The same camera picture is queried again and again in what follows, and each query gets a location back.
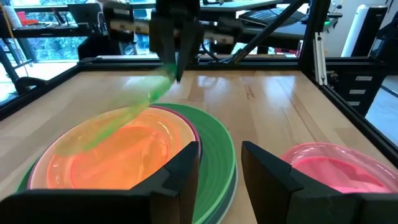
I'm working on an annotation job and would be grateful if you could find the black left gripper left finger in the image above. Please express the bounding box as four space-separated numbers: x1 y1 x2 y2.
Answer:
0 141 200 224

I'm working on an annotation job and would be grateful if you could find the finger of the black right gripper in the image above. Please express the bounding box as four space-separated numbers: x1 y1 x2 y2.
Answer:
159 18 178 71
176 21 198 83

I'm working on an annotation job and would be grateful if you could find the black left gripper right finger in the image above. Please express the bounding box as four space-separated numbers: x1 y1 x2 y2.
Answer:
241 141 398 224

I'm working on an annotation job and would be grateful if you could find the small clear green plate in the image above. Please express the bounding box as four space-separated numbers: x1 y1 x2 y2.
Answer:
54 63 177 156

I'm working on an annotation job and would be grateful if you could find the large dark teal plate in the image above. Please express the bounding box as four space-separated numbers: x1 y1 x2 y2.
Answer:
205 164 238 224

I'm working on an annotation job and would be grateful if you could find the small clear orange plate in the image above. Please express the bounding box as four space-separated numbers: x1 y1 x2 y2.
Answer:
45 107 189 190

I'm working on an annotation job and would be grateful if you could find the large green plastic plate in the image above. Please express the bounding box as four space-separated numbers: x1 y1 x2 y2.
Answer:
16 103 237 224

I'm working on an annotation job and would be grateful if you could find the small peach plastic plate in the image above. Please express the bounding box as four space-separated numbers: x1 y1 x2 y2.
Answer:
29 105 199 191

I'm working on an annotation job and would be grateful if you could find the large pale grey plate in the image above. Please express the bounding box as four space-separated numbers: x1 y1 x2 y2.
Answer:
214 161 239 224

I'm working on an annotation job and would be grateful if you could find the small clear pink plate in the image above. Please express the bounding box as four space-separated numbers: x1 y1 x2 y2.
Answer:
280 142 398 195

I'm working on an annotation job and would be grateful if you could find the black laptop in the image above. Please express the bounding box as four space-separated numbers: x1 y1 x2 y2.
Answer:
238 7 308 28

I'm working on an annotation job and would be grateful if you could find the black drawer cabinet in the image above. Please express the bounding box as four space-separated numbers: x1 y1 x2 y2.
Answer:
331 67 387 116

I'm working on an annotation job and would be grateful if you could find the red box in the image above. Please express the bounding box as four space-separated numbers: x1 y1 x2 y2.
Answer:
16 11 39 26

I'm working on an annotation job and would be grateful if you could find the black aluminium table frame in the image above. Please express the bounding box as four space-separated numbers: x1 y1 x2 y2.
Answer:
0 0 398 164

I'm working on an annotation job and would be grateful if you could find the silver aluminium bracket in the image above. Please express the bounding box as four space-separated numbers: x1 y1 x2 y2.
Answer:
312 30 329 86

